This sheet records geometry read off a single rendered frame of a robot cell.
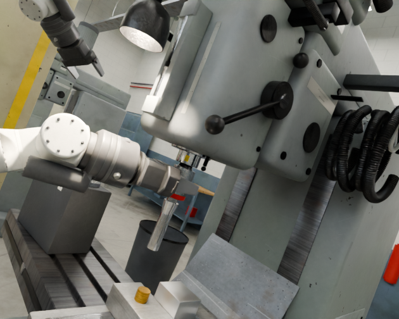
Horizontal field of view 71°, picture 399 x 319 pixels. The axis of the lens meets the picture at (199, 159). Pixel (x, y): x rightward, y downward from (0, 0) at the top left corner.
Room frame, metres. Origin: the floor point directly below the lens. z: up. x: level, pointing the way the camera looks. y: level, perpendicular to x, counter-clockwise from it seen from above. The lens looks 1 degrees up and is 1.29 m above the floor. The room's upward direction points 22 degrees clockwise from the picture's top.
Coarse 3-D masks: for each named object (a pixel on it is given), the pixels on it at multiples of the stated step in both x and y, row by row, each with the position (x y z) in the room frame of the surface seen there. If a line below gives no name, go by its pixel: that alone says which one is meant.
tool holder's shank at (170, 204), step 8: (168, 200) 0.56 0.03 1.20; (176, 200) 0.56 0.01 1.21; (168, 208) 0.56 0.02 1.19; (160, 216) 0.56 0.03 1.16; (168, 216) 0.56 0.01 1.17; (160, 224) 0.56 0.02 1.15; (160, 232) 0.56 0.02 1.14; (152, 240) 0.56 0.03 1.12; (160, 240) 0.56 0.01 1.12; (152, 248) 0.56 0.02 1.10
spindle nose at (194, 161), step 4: (180, 152) 0.56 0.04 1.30; (184, 152) 0.55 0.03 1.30; (188, 152) 0.55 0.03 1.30; (180, 156) 0.55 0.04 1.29; (184, 156) 0.55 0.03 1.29; (192, 156) 0.55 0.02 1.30; (196, 156) 0.55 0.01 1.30; (176, 160) 0.56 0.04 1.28; (180, 160) 0.55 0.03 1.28; (188, 160) 0.55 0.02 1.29; (192, 160) 0.55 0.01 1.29; (196, 160) 0.55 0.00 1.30; (200, 160) 0.57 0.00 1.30; (188, 164) 0.55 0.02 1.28; (192, 164) 0.55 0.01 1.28; (196, 164) 0.56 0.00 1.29
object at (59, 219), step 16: (32, 192) 0.83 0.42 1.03; (48, 192) 0.78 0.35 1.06; (64, 192) 0.74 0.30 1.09; (80, 192) 0.74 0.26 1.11; (96, 192) 0.77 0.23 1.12; (32, 208) 0.81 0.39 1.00; (48, 208) 0.76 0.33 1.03; (64, 208) 0.72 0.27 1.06; (80, 208) 0.75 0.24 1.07; (96, 208) 0.79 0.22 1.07; (32, 224) 0.79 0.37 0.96; (48, 224) 0.74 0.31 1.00; (64, 224) 0.73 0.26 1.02; (80, 224) 0.76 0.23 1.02; (96, 224) 0.80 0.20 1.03; (48, 240) 0.73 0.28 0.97; (64, 240) 0.74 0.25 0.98; (80, 240) 0.78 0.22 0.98
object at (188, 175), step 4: (180, 168) 0.55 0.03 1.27; (184, 168) 0.55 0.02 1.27; (180, 172) 0.55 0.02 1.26; (184, 172) 0.55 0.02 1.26; (188, 172) 0.55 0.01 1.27; (192, 172) 0.55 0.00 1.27; (180, 176) 0.55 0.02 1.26; (184, 176) 0.55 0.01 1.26; (188, 176) 0.55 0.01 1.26; (192, 176) 0.56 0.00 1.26; (192, 180) 0.57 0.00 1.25; (176, 192) 0.55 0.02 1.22; (184, 196) 0.56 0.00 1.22
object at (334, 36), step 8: (288, 0) 0.51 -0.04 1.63; (296, 0) 0.50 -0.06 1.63; (320, 0) 0.52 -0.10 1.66; (328, 24) 0.56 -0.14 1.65; (320, 32) 0.57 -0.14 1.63; (328, 32) 0.57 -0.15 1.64; (336, 32) 0.59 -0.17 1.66; (344, 32) 0.61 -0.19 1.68; (328, 40) 0.59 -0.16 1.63; (336, 40) 0.60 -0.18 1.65; (344, 40) 0.62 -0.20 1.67; (336, 48) 0.61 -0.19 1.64
